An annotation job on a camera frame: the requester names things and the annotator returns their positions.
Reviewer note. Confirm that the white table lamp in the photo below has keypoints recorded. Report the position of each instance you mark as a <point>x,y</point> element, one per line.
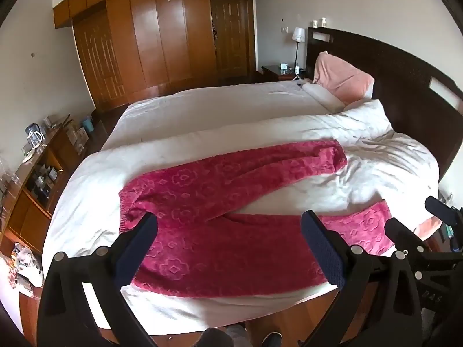
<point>298,37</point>

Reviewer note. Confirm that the dark wooden nightstand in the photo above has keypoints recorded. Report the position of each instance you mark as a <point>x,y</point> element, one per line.
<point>274,73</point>

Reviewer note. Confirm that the white pillow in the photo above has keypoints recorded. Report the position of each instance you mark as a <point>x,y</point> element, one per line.
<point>324,97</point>

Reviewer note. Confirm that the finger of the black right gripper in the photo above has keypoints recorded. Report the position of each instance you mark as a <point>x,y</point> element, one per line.
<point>449,215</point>
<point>404,240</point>

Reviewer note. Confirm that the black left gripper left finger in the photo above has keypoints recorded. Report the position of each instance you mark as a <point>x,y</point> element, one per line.
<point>65,317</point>

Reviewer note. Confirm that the grey trousered leg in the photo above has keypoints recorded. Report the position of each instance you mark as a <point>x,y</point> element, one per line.
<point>235,335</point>

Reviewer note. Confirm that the brown wooden door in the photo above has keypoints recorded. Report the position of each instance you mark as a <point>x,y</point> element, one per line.
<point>233,25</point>

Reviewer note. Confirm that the dark wooden headboard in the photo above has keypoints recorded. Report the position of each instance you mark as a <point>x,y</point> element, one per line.
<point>402,84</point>

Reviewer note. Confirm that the magenta fleece pants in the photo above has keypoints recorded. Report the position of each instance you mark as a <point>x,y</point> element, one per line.
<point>206,247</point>

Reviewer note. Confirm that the pink pillow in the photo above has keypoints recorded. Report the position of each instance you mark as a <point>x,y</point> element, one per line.
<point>348,83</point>

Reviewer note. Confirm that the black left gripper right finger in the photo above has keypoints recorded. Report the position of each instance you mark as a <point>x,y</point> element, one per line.
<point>394,318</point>

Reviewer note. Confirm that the brown wooden wardrobe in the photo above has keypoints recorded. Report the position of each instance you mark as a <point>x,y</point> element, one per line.
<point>131,50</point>

